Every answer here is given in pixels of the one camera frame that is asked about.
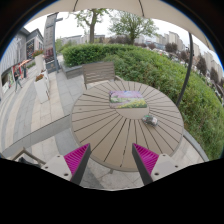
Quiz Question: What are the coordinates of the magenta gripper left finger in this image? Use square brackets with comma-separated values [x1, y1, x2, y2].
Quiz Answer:
[41, 143, 92, 186]

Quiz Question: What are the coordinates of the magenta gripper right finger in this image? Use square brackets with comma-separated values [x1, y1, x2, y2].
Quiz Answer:
[131, 142, 181, 186]

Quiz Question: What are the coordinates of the dark patterned computer mouse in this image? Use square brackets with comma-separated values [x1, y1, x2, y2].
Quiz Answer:
[142, 115, 158, 126]

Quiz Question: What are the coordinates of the colourful landscape mouse pad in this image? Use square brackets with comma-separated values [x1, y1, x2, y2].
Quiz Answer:
[109, 91, 147, 109]

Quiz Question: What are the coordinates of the round slatted outdoor table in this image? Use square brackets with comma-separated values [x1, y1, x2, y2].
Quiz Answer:
[71, 81, 184, 172]

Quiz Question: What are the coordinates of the trimmed green hedge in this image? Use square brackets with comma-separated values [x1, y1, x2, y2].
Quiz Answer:
[62, 44, 224, 160]

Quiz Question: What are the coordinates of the white square planter front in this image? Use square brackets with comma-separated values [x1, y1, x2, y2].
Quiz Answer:
[34, 74, 50, 103]

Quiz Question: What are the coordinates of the white square planter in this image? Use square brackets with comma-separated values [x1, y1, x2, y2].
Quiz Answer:
[32, 49, 44, 72]
[34, 74, 50, 103]

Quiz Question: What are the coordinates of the brown slatted outdoor chair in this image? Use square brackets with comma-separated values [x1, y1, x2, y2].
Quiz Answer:
[82, 62, 121, 86]

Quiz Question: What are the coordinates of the walking person on pavement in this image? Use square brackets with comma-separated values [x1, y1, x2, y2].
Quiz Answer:
[14, 69, 22, 92]

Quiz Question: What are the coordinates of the white square planter back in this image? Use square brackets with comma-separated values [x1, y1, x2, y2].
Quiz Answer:
[32, 49, 44, 72]

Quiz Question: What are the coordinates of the tall grey sign pillar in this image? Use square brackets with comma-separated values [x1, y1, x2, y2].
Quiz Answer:
[44, 13, 61, 73]

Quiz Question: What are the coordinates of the dark curved umbrella pole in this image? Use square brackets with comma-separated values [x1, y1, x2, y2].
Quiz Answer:
[175, 31, 195, 108]

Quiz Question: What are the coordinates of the beige patio umbrella canopy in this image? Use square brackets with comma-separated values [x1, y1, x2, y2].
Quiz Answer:
[29, 0, 215, 51]

